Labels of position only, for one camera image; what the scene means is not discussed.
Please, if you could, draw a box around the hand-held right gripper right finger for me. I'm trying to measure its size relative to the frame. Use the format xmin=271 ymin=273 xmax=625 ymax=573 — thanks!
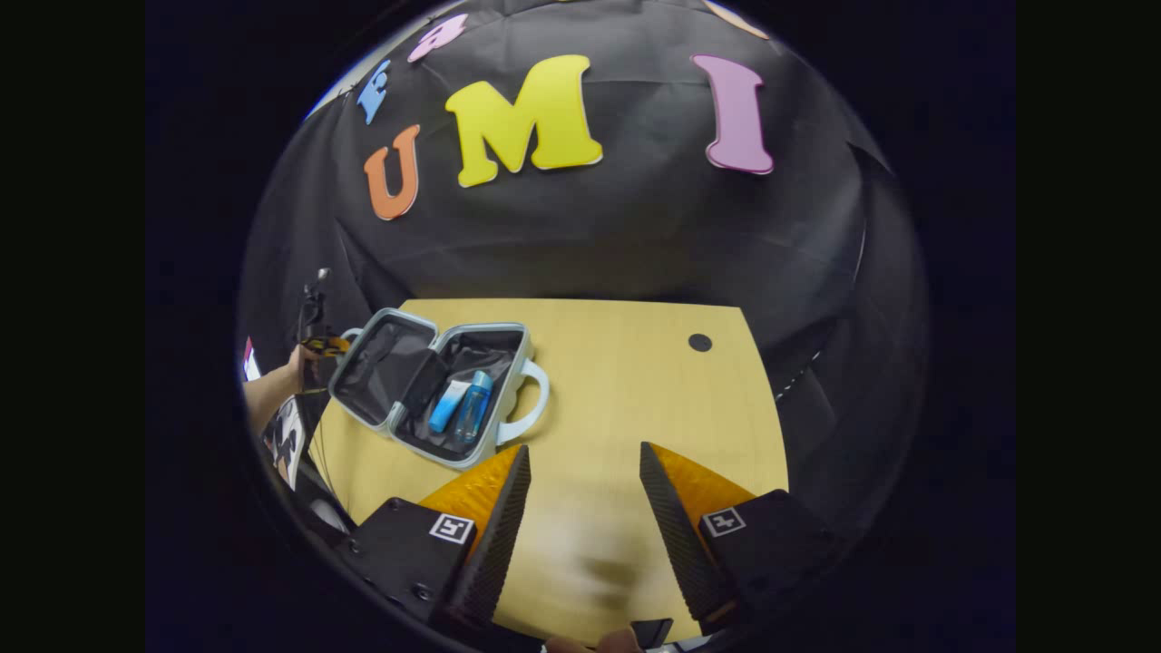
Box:
xmin=639 ymin=442 xmax=841 ymax=627

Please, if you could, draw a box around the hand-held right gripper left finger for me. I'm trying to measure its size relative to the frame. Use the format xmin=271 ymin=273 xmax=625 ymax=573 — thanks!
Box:
xmin=349 ymin=444 xmax=532 ymax=631

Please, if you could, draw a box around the light blue suitcase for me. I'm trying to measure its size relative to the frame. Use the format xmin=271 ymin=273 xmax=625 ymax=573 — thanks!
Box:
xmin=327 ymin=307 xmax=551 ymax=471

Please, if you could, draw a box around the white and blue tube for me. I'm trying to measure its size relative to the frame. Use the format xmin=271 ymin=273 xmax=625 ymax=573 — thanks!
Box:
xmin=428 ymin=379 xmax=473 ymax=434

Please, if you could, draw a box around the blue bottle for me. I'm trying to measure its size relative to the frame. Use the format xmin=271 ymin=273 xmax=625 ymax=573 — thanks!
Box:
xmin=454 ymin=370 xmax=494 ymax=445

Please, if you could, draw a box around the black and white printed clothing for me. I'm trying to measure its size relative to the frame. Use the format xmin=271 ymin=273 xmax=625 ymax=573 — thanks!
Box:
xmin=263 ymin=397 xmax=316 ymax=492

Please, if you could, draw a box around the black backdrop cloth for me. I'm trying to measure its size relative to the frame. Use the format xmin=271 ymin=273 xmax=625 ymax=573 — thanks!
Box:
xmin=238 ymin=0 xmax=931 ymax=545

